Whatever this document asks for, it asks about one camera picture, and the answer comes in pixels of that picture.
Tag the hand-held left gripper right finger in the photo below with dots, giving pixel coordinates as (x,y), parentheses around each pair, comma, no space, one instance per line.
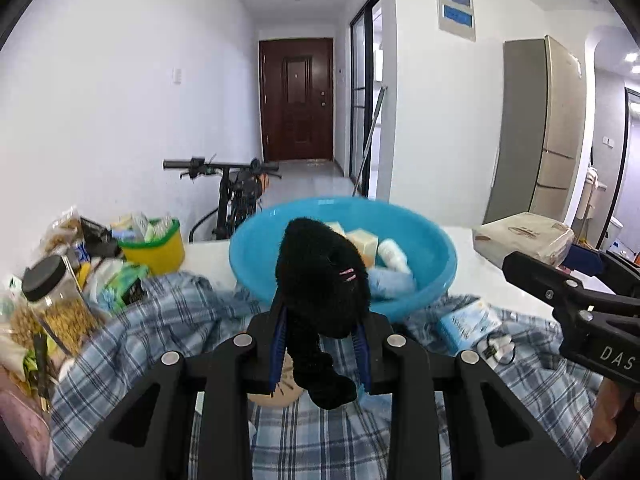
(361,355)

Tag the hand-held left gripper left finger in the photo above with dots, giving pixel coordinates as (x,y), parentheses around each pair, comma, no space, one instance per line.
(278,350)

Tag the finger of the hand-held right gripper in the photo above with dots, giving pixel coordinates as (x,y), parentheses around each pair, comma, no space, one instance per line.
(540,277)
(585,257)

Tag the black plush toy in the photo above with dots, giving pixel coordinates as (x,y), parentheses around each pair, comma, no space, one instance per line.
(320,280)

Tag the blue plastic basin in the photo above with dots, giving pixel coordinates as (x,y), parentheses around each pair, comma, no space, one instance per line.
(427,247)

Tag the person's right hand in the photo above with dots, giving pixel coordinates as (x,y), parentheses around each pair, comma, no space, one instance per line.
(610,410)

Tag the round beige perforated lid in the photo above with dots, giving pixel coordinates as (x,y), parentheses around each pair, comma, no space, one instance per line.
(282,392)

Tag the beige tissue pack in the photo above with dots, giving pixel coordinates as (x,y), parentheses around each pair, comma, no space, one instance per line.
(525,237)

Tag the white appliance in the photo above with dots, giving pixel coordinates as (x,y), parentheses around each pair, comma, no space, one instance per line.
(590,195)

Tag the light blue soft packet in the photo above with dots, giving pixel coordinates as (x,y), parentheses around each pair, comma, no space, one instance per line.
(392,285)

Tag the light blue white packet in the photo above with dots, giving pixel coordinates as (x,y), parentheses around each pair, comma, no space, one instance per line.
(465,327)

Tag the small white bottle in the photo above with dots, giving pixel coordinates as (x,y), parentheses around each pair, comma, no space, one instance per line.
(395,256)

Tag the cream soap box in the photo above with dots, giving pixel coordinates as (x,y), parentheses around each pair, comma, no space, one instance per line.
(334,229)
(364,247)

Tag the blue plaid cloth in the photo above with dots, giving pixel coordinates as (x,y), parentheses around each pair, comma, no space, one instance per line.
(165,310)

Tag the beige refrigerator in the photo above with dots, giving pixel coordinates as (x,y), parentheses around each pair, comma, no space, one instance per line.
(530,130)

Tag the yellow plastic basket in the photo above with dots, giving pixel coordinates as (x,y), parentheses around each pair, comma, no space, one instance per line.
(155,255)

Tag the black bicycle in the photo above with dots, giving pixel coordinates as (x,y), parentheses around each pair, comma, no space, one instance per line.
(240,195)

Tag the green printed packet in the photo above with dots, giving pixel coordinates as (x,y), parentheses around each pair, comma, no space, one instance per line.
(122,285)

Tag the black pouch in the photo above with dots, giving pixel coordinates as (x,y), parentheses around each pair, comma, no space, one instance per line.
(100,240)

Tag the grey mop pole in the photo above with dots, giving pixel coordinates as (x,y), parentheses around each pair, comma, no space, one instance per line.
(370,135)

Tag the clear jar with black lid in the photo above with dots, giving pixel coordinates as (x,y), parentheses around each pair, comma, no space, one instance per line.
(57,305)

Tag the brown wooden door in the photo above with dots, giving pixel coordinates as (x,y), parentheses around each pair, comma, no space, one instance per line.
(297,105)

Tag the dried noodle bag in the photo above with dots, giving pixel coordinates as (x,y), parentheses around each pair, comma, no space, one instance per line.
(60,232)

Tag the black framed glass door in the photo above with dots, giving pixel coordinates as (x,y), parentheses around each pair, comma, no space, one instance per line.
(361,100)

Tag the pink cloth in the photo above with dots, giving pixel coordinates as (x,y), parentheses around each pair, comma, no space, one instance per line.
(20,420)

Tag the grey electrical panel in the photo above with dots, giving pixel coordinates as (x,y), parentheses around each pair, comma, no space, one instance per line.
(454,7)

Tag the white wall switch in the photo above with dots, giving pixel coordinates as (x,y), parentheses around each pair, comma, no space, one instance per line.
(177,75)

